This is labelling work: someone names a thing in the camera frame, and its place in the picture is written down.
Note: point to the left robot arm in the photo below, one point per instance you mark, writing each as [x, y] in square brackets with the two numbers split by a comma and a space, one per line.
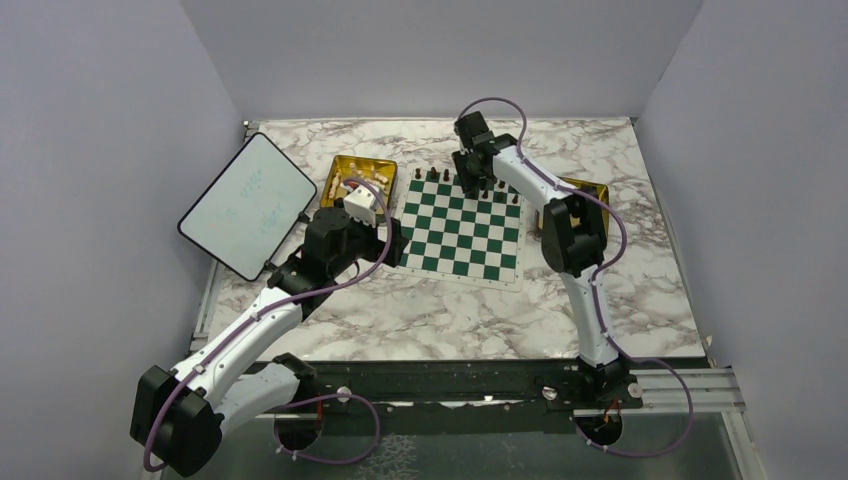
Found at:
[181, 415]

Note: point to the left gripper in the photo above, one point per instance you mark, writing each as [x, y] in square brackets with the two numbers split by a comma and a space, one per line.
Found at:
[397, 244]

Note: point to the gold tin with dark pieces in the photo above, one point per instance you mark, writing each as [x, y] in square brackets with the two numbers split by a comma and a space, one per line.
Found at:
[598, 190]

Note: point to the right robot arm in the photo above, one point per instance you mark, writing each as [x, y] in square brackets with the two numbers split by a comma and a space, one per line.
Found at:
[573, 239]

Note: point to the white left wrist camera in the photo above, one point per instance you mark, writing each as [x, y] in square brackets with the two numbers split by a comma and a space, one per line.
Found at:
[361, 205]

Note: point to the small whiteboard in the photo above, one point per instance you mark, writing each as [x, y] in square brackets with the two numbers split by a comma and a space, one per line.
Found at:
[244, 215]

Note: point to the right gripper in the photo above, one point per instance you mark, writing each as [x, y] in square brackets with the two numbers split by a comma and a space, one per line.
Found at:
[468, 184]

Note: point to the black mounting rail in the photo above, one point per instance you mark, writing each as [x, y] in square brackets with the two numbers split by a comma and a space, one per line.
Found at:
[456, 397]

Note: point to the green white chess board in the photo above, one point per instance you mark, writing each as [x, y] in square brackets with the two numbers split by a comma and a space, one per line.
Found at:
[476, 242]

